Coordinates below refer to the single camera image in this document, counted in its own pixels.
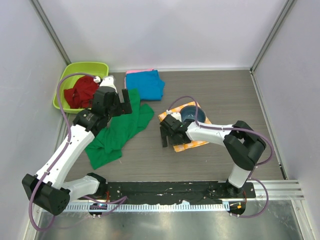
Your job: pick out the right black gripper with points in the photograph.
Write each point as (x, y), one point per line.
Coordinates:
(165, 132)

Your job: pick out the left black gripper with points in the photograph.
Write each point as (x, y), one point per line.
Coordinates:
(125, 107)

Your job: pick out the blue t shirt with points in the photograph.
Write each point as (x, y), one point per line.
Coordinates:
(148, 84)

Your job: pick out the dark blue ceramic bowl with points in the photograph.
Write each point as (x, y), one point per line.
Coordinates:
(189, 113)

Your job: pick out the green t shirt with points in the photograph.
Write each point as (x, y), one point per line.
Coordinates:
(107, 145)

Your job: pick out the pink t shirt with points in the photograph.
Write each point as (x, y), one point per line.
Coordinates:
(135, 71)

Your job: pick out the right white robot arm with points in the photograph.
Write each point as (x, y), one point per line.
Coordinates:
(244, 147)

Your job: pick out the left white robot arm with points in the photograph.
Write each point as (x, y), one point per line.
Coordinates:
(48, 188)

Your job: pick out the red t shirt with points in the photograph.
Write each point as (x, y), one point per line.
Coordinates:
(81, 95)

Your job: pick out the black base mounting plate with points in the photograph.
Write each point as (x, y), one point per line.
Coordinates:
(175, 192)

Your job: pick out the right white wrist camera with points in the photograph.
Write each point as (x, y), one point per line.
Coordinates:
(174, 114)

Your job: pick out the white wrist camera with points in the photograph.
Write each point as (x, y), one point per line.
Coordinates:
(174, 114)
(107, 81)

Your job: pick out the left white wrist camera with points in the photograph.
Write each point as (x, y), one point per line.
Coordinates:
(107, 81)

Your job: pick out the perforated metal rail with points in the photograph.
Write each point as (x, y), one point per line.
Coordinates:
(89, 206)

